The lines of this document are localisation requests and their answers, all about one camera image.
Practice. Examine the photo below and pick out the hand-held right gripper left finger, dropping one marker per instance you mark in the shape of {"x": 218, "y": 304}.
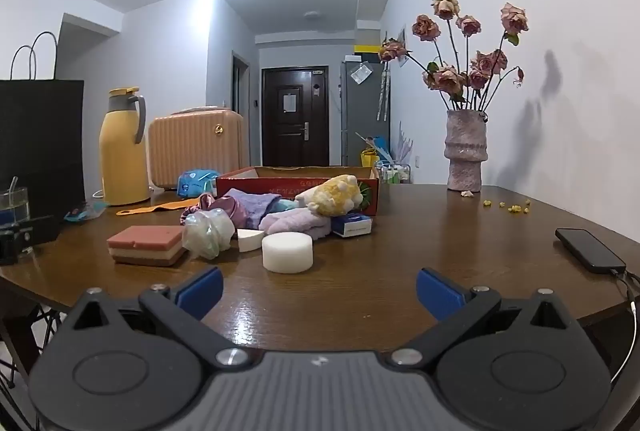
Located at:
{"x": 200, "y": 293}

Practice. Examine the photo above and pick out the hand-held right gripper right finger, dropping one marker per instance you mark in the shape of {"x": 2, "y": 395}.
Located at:
{"x": 440, "y": 293}

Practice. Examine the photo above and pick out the clear plastic wrap ball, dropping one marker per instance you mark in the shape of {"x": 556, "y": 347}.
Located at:
{"x": 207, "y": 233}

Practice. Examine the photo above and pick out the white card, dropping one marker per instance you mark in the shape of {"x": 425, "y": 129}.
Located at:
{"x": 247, "y": 240}

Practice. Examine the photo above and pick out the pink layered sponge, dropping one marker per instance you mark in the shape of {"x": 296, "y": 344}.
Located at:
{"x": 145, "y": 241}

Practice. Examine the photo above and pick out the purple satin scrunchie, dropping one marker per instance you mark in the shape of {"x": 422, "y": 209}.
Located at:
{"x": 207, "y": 201}

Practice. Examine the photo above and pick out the white round sponge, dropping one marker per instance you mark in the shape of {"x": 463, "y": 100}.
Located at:
{"x": 287, "y": 253}

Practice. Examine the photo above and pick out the purple knitted cloth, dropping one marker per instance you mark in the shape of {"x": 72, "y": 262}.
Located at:
{"x": 255, "y": 208}

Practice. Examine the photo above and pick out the blue and white small pack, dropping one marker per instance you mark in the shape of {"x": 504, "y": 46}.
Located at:
{"x": 355, "y": 226}

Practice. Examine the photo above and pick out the lilac fuzzy cloth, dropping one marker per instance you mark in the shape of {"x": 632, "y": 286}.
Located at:
{"x": 295, "y": 223}

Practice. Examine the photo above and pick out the light blue plush toy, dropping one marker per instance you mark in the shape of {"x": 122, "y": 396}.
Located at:
{"x": 285, "y": 206}

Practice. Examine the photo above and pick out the orange cardboard box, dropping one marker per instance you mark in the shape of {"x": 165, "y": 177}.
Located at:
{"x": 280, "y": 185}

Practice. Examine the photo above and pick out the cream yellow plush toy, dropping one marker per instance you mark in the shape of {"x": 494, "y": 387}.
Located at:
{"x": 332, "y": 196}

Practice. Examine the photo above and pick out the blue tissue pack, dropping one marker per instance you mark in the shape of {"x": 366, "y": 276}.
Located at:
{"x": 197, "y": 183}

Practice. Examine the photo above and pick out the scattered yellow petal bits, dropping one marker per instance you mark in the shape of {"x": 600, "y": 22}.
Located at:
{"x": 512, "y": 209}

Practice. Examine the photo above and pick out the metal storage cart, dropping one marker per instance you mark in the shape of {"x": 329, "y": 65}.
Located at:
{"x": 392, "y": 173}

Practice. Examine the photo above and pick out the blue plastic wrapper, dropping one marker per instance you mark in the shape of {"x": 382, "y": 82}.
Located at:
{"x": 85, "y": 212}

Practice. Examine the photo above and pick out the peach ribbed suitcase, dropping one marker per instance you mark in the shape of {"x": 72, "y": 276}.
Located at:
{"x": 195, "y": 151}

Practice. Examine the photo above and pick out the mauve ceramic vase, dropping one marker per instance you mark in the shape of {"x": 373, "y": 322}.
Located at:
{"x": 465, "y": 151}

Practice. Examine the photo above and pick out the yellow bucket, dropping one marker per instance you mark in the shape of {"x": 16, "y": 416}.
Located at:
{"x": 370, "y": 158}

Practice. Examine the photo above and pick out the purple artificial flowers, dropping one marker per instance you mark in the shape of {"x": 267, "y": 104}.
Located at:
{"x": 406, "y": 143}

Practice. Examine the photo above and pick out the black smartphone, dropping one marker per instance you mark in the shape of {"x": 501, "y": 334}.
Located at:
{"x": 587, "y": 248}

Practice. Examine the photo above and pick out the yellow thermos jug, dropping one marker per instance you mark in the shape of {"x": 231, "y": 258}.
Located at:
{"x": 122, "y": 156}

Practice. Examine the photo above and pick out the black device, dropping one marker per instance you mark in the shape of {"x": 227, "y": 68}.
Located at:
{"x": 40, "y": 228}

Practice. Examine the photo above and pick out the dark wooden entrance door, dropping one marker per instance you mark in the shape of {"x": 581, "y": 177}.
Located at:
{"x": 295, "y": 136}

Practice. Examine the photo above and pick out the grey refrigerator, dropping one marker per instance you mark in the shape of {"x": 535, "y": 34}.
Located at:
{"x": 360, "y": 121}

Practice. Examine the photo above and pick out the clear glass with straw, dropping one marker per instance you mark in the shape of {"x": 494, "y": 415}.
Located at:
{"x": 15, "y": 206}

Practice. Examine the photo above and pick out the dark side door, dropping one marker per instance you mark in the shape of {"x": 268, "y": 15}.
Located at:
{"x": 241, "y": 86}

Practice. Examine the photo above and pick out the dried pink roses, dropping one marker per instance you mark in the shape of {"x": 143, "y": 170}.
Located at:
{"x": 450, "y": 81}

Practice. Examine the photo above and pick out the black paper bag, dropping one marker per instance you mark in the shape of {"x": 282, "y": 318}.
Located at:
{"x": 40, "y": 136}

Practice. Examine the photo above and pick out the yellow and black box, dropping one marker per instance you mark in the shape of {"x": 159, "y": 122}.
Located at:
{"x": 369, "y": 52}

